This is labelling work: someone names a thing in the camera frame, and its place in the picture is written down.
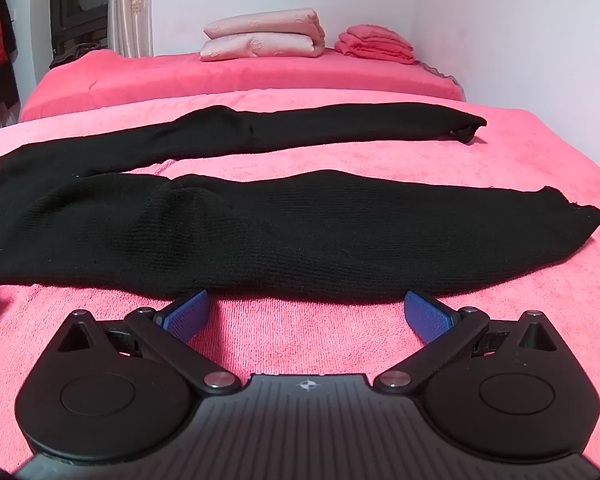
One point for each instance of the dark cloth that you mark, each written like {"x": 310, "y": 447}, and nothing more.
{"x": 75, "y": 55}

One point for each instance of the folded pink blanket stack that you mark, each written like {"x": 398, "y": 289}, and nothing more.
{"x": 375, "y": 42}

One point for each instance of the beige patterned curtain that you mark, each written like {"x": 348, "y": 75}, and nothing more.
{"x": 130, "y": 5}

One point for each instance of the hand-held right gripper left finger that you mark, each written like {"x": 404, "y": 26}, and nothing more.
{"x": 187, "y": 314}

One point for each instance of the black knit pants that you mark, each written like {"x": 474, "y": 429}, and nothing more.
{"x": 280, "y": 240}

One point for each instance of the pale pink pillow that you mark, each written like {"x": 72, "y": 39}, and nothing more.
{"x": 267, "y": 22}
{"x": 260, "y": 47}

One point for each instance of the pink covered bed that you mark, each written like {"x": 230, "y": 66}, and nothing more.
{"x": 180, "y": 77}

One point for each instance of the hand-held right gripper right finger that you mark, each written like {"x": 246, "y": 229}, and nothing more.
{"x": 424, "y": 314}

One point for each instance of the pink fleece bed blanket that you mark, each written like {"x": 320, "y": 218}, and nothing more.
{"x": 505, "y": 170}

